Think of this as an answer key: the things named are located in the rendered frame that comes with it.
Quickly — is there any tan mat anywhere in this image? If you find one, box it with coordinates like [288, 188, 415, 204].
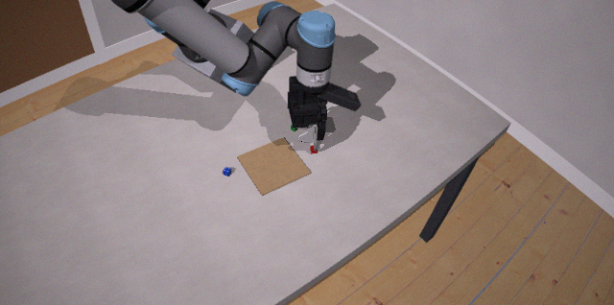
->
[237, 137, 311, 196]

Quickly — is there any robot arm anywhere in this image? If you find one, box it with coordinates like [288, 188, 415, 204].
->
[111, 0, 361, 111]

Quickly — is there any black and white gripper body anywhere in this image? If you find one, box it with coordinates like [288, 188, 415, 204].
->
[288, 76, 329, 128]

